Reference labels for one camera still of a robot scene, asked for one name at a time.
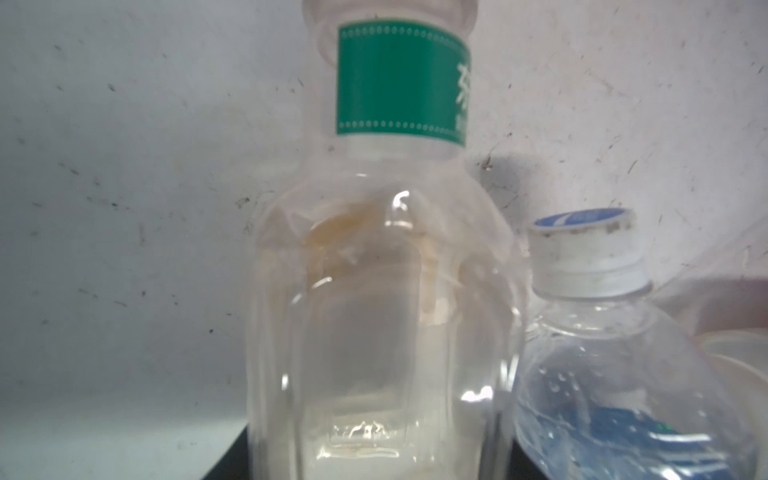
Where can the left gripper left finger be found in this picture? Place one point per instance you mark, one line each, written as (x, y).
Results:
(234, 464)

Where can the green cap clear bottle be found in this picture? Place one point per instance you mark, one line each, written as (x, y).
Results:
(387, 292)

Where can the yellow cap clear bottle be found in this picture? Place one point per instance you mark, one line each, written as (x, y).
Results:
(721, 300)

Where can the blue label front bottle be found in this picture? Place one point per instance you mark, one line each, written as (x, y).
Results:
(610, 386)

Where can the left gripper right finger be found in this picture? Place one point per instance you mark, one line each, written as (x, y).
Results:
(521, 467)

